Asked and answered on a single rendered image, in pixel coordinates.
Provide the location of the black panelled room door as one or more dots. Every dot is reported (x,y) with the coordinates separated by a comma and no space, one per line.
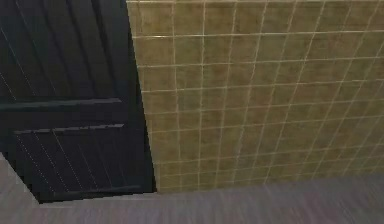
(70,100)

